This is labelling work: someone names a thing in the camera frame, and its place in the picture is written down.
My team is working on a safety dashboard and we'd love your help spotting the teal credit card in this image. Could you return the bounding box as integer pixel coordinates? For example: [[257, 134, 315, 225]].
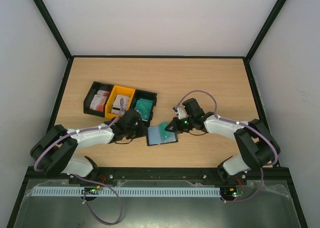
[[158, 122, 171, 141]]

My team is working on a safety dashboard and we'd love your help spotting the black leather card holder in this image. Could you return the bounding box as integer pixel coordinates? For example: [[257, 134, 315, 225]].
[[146, 126, 178, 146]]

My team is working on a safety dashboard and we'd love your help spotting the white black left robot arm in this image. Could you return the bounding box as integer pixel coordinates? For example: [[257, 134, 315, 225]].
[[30, 109, 147, 178]]

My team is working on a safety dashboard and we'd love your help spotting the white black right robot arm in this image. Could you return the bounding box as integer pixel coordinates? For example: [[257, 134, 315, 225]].
[[165, 98, 281, 184]]

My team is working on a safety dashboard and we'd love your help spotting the white orange card stack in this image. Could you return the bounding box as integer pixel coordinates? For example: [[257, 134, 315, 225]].
[[111, 95, 131, 115]]

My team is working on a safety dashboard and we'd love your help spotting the teal card stack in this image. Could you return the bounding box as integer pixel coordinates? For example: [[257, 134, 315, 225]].
[[134, 98, 153, 121]]

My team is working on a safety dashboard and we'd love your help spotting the black card bin right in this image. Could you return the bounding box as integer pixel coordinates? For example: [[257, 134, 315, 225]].
[[130, 89, 157, 127]]

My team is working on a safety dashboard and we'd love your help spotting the black card bin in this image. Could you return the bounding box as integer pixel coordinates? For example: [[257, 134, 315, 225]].
[[130, 89, 157, 127], [83, 81, 114, 117]]

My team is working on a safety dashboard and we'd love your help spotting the yellow card bin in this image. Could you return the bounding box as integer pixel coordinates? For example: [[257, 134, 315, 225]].
[[103, 84, 136, 119]]

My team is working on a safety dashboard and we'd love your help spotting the white red card stack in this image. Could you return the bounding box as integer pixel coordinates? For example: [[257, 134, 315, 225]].
[[89, 90, 109, 112]]

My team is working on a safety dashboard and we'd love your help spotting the black card bin left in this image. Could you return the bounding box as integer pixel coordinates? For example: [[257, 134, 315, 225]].
[[83, 81, 114, 117]]

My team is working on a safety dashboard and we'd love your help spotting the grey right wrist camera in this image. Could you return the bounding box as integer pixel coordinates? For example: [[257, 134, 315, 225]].
[[172, 107, 187, 120]]

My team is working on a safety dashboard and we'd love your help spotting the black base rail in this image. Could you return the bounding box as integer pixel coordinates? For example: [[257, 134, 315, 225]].
[[68, 167, 292, 186]]

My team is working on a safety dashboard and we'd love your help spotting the white slotted cable duct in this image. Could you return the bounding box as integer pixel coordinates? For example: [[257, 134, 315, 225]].
[[31, 187, 221, 198]]

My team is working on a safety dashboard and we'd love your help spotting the black enclosure frame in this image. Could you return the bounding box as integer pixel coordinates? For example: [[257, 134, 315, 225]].
[[7, 0, 308, 228]]

